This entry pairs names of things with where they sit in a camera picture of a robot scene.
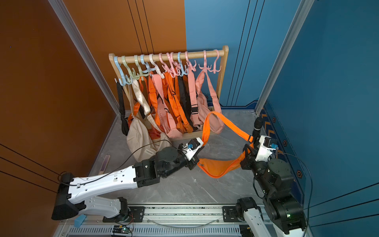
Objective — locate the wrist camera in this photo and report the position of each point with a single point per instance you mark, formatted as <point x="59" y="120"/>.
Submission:
<point x="192" y="148"/>
<point x="267" y="147"/>

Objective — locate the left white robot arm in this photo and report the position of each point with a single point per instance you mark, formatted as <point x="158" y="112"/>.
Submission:
<point x="83" y="195"/>

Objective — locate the wooden clothes rack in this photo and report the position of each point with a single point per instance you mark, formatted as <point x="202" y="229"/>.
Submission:
<point x="177" y="64"/>

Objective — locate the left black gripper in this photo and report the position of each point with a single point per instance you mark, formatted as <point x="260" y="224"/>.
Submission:
<point x="192" y="162"/>

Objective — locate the pink bag middle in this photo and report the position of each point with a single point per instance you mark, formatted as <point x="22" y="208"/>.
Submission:
<point x="158" y="96"/>

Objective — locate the green circuit board left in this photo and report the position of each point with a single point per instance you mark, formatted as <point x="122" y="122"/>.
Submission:
<point x="121" y="231"/>

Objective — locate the blue sponge block left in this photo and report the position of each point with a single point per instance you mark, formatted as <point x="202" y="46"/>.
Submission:
<point x="79" y="221"/>

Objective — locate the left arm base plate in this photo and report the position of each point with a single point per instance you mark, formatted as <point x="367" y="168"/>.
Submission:
<point x="134" y="214"/>

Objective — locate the orange crescent bag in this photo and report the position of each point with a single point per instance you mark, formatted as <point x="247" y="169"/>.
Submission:
<point x="224" y="144"/>

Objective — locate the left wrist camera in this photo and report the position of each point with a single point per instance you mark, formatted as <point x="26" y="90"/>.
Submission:
<point x="192" y="148"/>

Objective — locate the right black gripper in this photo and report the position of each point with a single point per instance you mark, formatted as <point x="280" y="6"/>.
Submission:
<point x="250" y="159"/>

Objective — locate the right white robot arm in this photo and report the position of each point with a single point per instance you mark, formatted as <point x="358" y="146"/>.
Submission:
<point x="275" y="180"/>

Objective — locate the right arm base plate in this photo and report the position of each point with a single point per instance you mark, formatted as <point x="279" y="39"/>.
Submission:
<point x="230" y="214"/>

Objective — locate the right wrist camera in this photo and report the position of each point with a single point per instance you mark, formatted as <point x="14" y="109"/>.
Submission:
<point x="267" y="147"/>

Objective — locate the pink waist bag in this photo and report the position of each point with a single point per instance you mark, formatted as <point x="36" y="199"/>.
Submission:
<point x="197" y="113"/>
<point x="207" y="109"/>

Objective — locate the pink hook rightmost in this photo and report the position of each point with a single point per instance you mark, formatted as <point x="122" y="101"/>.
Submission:
<point x="213" y="69"/>

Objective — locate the pink hook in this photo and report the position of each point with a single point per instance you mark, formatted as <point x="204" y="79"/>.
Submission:
<point x="213" y="69"/>
<point x="205" y="66"/>

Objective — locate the light blue hook leftmost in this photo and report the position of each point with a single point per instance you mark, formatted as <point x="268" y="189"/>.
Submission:
<point x="123" y="79"/>

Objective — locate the circuit board right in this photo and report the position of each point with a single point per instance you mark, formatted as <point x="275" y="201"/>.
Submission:
<point x="246" y="231"/>

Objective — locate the beige crescent bag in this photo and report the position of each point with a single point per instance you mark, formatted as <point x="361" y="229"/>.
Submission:
<point x="139" y="141"/>

